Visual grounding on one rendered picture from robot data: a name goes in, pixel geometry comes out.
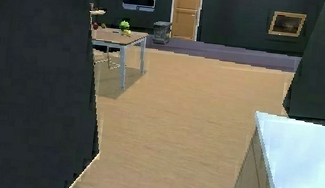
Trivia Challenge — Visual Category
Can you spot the light wooden room door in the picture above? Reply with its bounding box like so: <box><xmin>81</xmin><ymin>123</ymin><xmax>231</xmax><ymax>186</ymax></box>
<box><xmin>168</xmin><ymin>0</ymin><xmax>204</xmax><ymax>42</ymax></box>

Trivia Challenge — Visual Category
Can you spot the dark grey bin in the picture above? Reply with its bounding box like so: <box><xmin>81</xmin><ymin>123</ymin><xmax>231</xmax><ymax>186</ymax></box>
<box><xmin>151</xmin><ymin>20</ymin><xmax>173</xmax><ymax>46</ymax></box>

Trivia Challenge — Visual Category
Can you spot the gold framed wall picture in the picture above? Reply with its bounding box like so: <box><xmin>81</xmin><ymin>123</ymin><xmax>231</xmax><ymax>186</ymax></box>
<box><xmin>267</xmin><ymin>10</ymin><xmax>308</xmax><ymax>40</ymax></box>

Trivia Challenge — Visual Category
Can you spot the white-topped beige counter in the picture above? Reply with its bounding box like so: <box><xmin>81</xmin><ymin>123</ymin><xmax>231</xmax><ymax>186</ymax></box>
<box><xmin>226</xmin><ymin>108</ymin><xmax>325</xmax><ymax>188</ymax></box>

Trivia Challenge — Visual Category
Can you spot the wire-frame chair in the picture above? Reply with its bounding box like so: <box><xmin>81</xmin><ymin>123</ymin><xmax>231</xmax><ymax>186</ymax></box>
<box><xmin>91</xmin><ymin>44</ymin><xmax>123</xmax><ymax>72</ymax></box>

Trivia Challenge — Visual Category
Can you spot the pale shelf with red object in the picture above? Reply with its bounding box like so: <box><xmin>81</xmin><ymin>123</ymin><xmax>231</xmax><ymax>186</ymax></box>
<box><xmin>88</xmin><ymin>2</ymin><xmax>108</xmax><ymax>18</ymax></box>

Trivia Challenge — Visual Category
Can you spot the brown table with grey legs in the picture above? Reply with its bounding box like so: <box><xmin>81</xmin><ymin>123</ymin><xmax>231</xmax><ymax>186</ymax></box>
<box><xmin>86</xmin><ymin>25</ymin><xmax>150</xmax><ymax>94</ymax></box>

